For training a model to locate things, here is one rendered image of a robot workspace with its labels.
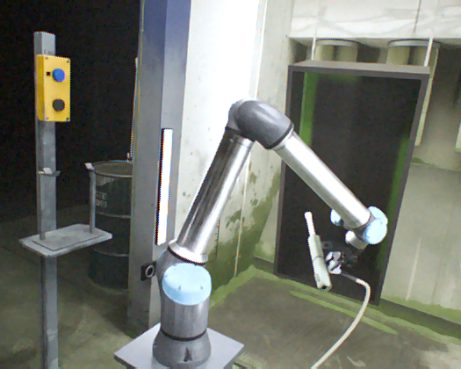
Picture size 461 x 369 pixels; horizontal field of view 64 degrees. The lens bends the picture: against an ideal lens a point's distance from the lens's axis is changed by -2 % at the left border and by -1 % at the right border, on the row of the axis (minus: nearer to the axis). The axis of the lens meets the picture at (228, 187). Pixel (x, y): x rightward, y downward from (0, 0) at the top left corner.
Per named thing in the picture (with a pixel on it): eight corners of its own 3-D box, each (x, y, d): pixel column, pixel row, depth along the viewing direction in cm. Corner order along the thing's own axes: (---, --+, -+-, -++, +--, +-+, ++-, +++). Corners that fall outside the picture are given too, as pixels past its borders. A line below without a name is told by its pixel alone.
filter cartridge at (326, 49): (337, 144, 331) (354, 47, 310) (349, 150, 296) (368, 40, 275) (297, 140, 332) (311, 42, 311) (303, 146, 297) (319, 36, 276)
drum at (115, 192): (76, 268, 300) (77, 161, 280) (141, 255, 336) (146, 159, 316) (104, 301, 257) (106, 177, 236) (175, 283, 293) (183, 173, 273)
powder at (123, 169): (80, 165, 280) (80, 163, 280) (145, 162, 314) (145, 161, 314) (107, 181, 240) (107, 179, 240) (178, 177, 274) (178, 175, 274)
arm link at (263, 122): (268, 90, 105) (396, 228, 129) (254, 90, 117) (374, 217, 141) (241, 121, 105) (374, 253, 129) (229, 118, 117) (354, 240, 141)
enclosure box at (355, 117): (291, 246, 251) (308, 59, 202) (385, 271, 226) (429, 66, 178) (272, 274, 222) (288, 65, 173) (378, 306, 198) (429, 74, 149)
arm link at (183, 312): (162, 339, 110) (165, 285, 106) (157, 307, 126) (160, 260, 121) (212, 336, 114) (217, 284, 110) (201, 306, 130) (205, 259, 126)
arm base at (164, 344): (187, 379, 108) (189, 350, 106) (140, 351, 118) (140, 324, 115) (221, 346, 124) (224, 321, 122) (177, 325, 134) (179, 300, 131)
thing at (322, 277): (365, 298, 158) (320, 281, 153) (358, 304, 160) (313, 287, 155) (341, 224, 198) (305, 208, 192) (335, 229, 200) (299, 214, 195)
